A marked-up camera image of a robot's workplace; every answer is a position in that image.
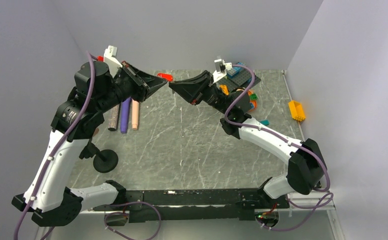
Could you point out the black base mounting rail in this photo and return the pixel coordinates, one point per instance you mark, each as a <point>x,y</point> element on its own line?
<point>243,204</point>

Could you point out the peach pink marker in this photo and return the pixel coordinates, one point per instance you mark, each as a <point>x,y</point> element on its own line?
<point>135,114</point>

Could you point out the purple marker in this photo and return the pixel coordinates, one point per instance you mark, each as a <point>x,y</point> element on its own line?
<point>124,115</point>

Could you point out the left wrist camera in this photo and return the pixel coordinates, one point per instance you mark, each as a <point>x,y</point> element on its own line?
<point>109,57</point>

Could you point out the teal toy brick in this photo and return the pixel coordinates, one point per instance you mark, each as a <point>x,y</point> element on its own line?
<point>265,122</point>

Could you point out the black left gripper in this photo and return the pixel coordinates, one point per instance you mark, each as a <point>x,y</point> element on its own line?
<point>142,91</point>

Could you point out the grey brick baseplate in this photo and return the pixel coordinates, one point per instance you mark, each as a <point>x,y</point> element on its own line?
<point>242,80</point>

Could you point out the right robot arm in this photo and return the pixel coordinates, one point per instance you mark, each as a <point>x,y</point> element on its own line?
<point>305,165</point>

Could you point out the red key tag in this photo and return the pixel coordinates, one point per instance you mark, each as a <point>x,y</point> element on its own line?
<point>166,76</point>

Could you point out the orange triangular toy piece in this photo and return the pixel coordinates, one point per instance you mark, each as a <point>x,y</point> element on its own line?
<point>224,89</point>

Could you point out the silver glitter marker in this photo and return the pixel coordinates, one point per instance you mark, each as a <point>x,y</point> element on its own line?
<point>113,119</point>

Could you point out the yellow toy bin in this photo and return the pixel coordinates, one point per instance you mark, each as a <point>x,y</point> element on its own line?
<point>296,111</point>

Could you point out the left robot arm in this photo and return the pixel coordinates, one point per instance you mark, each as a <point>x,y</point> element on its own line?
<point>96,91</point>

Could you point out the blue toy bricks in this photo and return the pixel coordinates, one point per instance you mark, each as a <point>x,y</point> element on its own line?
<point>233,72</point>

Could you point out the black round microphone stand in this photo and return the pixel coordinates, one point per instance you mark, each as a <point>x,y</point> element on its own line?
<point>104,161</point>

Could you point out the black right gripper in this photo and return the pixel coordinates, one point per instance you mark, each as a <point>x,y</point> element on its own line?
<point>188,88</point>

